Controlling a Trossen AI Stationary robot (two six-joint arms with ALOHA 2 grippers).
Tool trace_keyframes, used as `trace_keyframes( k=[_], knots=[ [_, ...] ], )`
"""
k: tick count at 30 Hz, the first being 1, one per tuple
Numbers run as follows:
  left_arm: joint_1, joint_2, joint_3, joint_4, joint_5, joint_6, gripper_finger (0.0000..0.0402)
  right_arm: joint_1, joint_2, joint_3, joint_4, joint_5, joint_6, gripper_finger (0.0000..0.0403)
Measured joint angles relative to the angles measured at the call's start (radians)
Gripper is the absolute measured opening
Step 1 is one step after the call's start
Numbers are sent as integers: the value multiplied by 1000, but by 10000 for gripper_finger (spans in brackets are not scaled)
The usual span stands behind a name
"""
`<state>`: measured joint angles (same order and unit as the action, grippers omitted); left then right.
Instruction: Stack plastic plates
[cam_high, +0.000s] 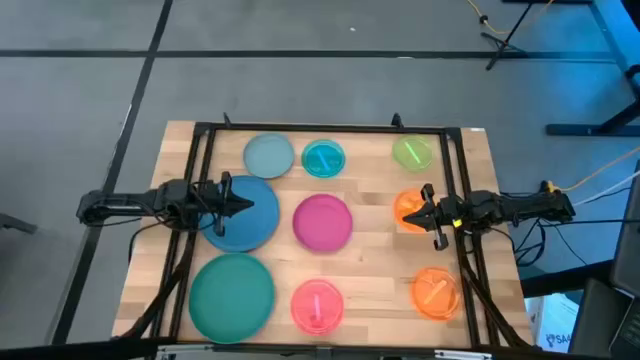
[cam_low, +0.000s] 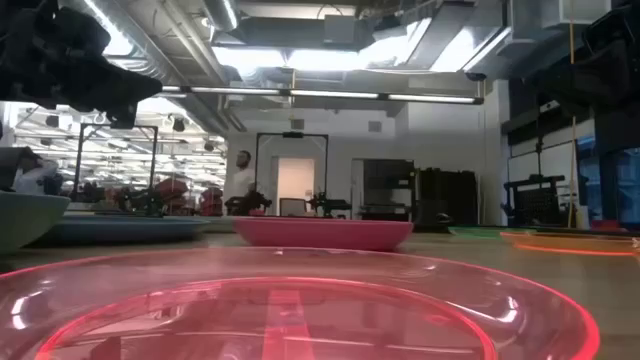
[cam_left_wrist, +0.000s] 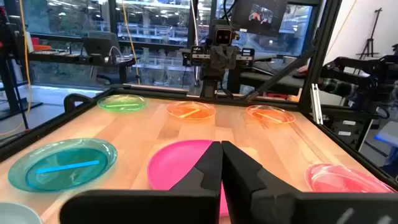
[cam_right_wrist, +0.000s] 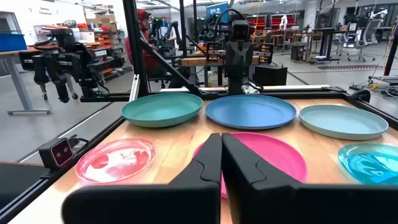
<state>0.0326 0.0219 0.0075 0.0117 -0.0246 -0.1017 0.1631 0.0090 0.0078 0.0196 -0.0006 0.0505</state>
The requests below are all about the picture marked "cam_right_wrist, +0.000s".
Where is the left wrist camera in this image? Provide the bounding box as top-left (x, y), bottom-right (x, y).
top-left (231, 19), bottom-right (253, 42)

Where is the blue monitor screen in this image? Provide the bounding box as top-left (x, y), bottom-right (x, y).
top-left (205, 1), bottom-right (229, 23)

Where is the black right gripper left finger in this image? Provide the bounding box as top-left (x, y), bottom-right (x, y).
top-left (61, 133), bottom-right (223, 224)

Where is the black box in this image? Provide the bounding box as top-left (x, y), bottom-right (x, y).
top-left (253, 63), bottom-right (289, 87)

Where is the shelf with orange bins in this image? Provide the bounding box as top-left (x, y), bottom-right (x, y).
top-left (77, 21), bottom-right (128, 80)

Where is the teal green plastic plate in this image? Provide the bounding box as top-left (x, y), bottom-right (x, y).
top-left (121, 92), bottom-right (204, 129)

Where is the red translucent plastic plate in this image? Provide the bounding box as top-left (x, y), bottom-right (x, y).
top-left (75, 137), bottom-right (157, 184)

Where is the grey office chair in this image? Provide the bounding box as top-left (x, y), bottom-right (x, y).
top-left (346, 18), bottom-right (384, 63)

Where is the black frame post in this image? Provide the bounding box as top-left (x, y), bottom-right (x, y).
top-left (122, 0), bottom-right (150, 98)

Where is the floor cable bundle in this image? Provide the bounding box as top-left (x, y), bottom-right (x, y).
top-left (349, 79), bottom-right (398, 101)

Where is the person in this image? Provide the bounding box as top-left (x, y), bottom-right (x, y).
top-left (124, 8), bottom-right (161, 78)

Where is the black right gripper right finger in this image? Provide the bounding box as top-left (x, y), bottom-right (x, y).
top-left (221, 133), bottom-right (398, 224)

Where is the table-level black camera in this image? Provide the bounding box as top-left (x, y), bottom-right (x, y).
top-left (38, 136), bottom-right (78, 170)

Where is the red tool cabinet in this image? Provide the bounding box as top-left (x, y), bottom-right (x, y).
top-left (270, 12), bottom-right (295, 30)
top-left (245, 14), bottom-right (267, 31)

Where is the black frame corner piece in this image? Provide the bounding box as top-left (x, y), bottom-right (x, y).
top-left (350, 89), bottom-right (372, 104)

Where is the wooden workbench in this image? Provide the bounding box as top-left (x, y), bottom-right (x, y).
top-left (181, 55), bottom-right (261, 68)

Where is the black standing desk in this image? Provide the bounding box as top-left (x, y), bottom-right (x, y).
top-left (313, 27), bottom-right (343, 62)

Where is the light blue plastic plate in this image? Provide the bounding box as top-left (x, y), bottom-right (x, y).
top-left (298, 104), bottom-right (390, 141)

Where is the black frame diagonal brace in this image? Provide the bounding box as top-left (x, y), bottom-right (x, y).
top-left (139, 39), bottom-right (203, 96)

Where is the black aluminium frame rail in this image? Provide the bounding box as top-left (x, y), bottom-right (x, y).
top-left (341, 92), bottom-right (398, 131)
top-left (198, 90), bottom-right (349, 101)
top-left (0, 116), bottom-right (126, 224)

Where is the pink plastic plate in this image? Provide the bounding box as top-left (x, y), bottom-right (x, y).
top-left (192, 131), bottom-right (308, 200)

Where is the grey-legged wooden table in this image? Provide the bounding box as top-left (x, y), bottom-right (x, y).
top-left (0, 46), bottom-right (52, 116)

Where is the blue storage bin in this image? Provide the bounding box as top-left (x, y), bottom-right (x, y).
top-left (0, 32), bottom-right (28, 52)

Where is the cyan translucent plastic plate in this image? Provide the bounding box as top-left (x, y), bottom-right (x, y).
top-left (337, 142), bottom-right (398, 186)

